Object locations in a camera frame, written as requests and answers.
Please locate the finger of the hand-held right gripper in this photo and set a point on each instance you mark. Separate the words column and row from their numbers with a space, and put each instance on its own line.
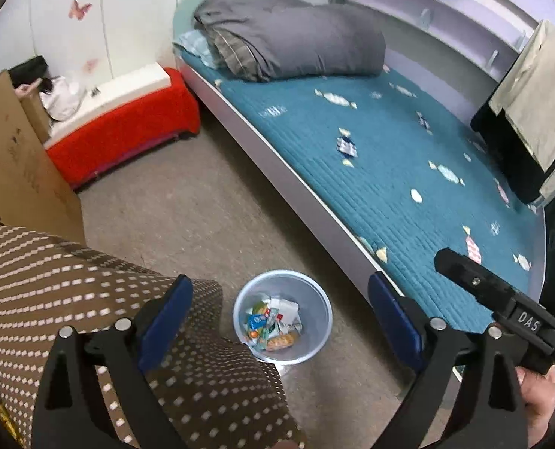
column 474, row 283

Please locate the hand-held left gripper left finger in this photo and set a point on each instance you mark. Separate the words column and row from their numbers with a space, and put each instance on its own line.
column 165, row 322

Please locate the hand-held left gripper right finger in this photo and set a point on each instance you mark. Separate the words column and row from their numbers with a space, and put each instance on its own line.
column 394, row 320

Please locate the pale blue waste bin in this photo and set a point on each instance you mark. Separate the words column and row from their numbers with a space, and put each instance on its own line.
column 316, row 332

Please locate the blue snack packet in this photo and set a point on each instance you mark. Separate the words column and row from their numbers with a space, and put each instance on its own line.
column 256, row 322

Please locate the teal wrapper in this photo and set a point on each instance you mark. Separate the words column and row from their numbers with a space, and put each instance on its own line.
column 264, row 335

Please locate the white plastic wrapper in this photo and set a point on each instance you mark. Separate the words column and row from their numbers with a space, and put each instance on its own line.
column 284, row 307

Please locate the orange and white snack packet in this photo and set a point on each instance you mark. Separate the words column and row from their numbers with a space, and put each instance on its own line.
column 280, row 342

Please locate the yellow snack packet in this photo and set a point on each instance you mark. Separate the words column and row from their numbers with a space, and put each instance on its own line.
column 6, row 418

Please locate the person's right hand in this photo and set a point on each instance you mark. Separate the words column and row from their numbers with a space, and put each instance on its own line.
column 537, row 402

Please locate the brown polka-dot tablecloth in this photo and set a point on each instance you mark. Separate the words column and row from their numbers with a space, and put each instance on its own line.
column 71, row 290

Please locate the teal candy-print bed sheet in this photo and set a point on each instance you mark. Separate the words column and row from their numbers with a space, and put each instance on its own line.
column 376, row 159

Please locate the red cloth-covered bench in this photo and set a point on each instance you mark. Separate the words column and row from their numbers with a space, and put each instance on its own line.
column 118, row 135

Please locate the beige hanging cloth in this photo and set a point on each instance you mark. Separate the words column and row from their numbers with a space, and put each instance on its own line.
column 539, row 93

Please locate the large cardboard box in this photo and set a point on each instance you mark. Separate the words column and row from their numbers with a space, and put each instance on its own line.
column 15, row 159

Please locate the white board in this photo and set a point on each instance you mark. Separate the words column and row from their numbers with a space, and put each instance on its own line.
column 132, row 84

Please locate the small dark clip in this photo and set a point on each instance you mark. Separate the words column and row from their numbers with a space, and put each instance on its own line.
column 93, row 90

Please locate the white plastic bag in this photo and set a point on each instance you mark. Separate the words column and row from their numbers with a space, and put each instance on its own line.
column 62, row 98

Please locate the blue checked pillow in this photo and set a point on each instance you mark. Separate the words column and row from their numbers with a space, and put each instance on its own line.
column 193, row 46

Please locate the black cloth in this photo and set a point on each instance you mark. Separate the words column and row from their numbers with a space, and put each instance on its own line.
column 29, row 70

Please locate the grey quilt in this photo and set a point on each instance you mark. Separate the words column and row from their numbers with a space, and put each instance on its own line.
column 305, row 37

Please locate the white wardrobe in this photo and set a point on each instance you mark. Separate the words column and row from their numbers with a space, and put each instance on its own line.
column 132, row 18

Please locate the pink butterfly sticker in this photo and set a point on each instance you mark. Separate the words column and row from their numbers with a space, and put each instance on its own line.
column 80, row 9

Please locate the mint bunk bed frame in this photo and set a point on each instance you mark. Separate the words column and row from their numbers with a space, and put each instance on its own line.
column 268, row 149

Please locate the white bedside wall shelf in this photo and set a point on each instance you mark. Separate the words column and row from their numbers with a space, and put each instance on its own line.
column 446, row 23

